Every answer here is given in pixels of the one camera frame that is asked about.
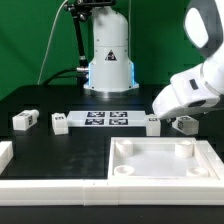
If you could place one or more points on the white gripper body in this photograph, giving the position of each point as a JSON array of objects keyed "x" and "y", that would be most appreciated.
[{"x": 187, "y": 94}]

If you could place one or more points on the white square tabletop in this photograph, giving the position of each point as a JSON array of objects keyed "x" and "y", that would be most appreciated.
[{"x": 155, "y": 158}]

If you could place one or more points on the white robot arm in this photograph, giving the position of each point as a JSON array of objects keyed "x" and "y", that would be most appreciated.
[{"x": 112, "y": 73}]

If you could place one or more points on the white left fence piece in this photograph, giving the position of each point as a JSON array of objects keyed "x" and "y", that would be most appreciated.
[{"x": 6, "y": 154}]

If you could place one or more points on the white marker base plate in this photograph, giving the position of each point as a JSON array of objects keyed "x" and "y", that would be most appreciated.
[{"x": 106, "y": 118}]

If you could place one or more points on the black camera stand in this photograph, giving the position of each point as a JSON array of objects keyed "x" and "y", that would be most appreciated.
[{"x": 80, "y": 11}]

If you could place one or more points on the white front fence wall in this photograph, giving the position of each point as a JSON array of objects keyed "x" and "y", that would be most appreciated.
[{"x": 104, "y": 192}]

